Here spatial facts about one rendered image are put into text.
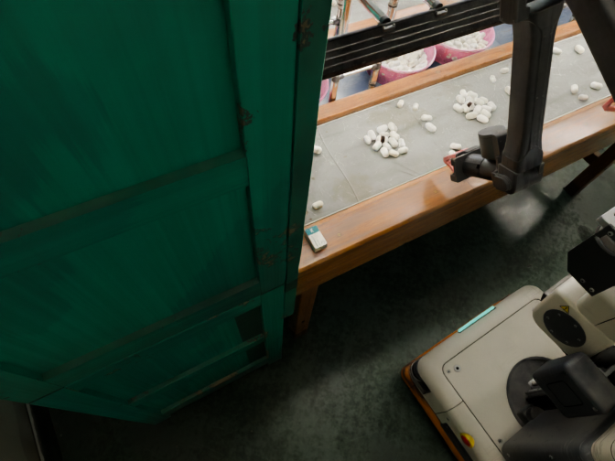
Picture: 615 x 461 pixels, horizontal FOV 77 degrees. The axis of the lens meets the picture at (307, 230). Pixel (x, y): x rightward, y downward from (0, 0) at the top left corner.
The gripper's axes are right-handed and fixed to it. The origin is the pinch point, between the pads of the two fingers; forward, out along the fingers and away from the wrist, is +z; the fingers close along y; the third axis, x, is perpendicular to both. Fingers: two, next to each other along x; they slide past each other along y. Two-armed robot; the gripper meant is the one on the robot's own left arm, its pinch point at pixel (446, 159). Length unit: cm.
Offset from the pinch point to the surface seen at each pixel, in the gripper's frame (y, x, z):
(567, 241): -95, 81, 35
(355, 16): -18, -43, 63
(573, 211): -111, 74, 43
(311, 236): 43.5, 4.5, -0.5
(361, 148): 14.5, -6.1, 19.5
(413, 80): -15.6, -18.2, 30.6
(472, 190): -5.3, 10.7, -2.9
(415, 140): -3.1, -3.1, 16.5
